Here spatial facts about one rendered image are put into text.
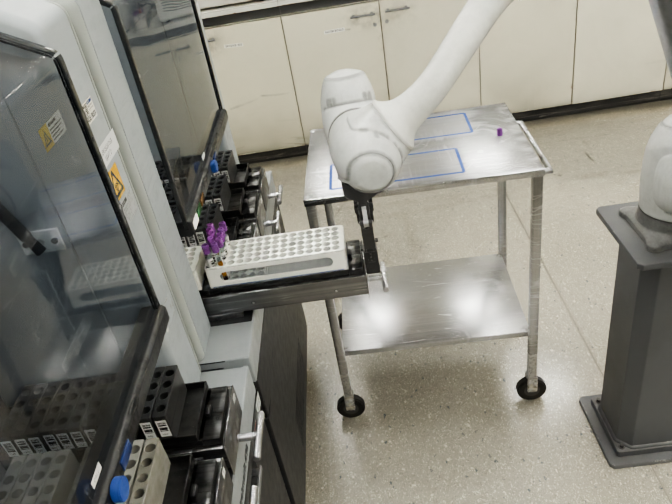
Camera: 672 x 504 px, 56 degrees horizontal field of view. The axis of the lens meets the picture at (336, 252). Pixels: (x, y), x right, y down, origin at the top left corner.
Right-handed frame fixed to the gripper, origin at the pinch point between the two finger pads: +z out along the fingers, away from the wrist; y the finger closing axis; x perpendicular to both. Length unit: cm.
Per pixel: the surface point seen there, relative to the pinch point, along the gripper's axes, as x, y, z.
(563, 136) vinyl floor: 113, -207, 80
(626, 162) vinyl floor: 131, -168, 80
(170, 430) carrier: -35, 46, -5
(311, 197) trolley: -12.9, -27.8, -2.1
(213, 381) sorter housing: -33.5, 24.5, 6.3
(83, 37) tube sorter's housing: -36, 19, -59
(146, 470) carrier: -35, 56, -8
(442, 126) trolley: 26, -59, -2
